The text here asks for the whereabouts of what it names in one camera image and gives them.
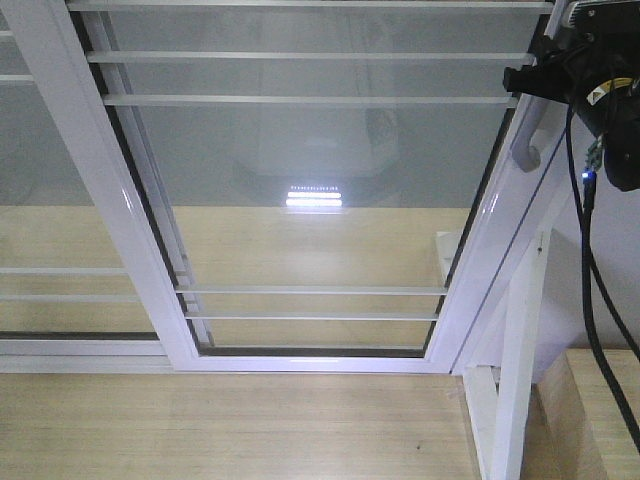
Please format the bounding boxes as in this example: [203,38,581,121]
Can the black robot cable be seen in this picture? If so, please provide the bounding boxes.
[564,94,640,441]

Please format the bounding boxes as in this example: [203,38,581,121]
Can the fixed white glass panel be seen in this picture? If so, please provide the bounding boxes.
[1,1,162,341]

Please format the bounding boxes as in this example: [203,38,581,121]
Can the white door frame post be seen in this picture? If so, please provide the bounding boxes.
[445,101,571,374]

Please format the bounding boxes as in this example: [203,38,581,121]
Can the wooden platform base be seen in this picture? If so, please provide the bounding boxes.
[1,206,478,479]

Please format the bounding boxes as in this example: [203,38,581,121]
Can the white bottom door track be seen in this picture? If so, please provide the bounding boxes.
[0,339,177,375]

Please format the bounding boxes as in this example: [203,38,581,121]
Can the wooden side box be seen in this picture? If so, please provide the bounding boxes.
[521,349,639,479]

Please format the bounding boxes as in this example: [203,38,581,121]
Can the white framed sliding glass door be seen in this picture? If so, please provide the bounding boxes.
[0,0,571,375]

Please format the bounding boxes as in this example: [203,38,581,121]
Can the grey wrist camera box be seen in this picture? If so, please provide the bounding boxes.
[561,0,639,34]

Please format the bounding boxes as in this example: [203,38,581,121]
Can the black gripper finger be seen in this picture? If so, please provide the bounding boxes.
[502,65,542,96]

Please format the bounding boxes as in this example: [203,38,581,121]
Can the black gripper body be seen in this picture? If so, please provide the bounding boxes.
[535,23,639,191]

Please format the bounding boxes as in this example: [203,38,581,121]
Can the white wooden support brace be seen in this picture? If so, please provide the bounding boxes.
[453,230,551,479]

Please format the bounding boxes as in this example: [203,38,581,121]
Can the grey metal door handle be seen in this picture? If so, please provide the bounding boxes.
[509,94,549,173]

